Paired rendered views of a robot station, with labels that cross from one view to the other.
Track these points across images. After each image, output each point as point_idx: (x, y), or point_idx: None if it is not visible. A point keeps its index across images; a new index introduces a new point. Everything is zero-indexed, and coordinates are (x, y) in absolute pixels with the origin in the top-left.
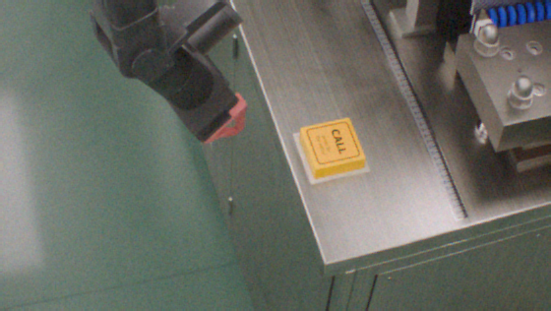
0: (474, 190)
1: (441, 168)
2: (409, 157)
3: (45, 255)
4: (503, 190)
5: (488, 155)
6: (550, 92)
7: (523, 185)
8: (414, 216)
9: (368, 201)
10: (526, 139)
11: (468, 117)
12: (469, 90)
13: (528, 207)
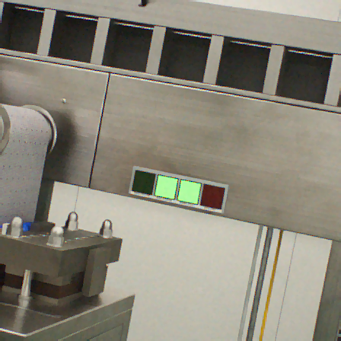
0: (51, 311)
1: (24, 308)
2: (4, 307)
3: None
4: (63, 310)
5: (38, 303)
6: (63, 243)
7: (70, 307)
8: (38, 320)
9: (10, 319)
10: (66, 269)
11: (10, 296)
12: (16, 262)
13: (83, 312)
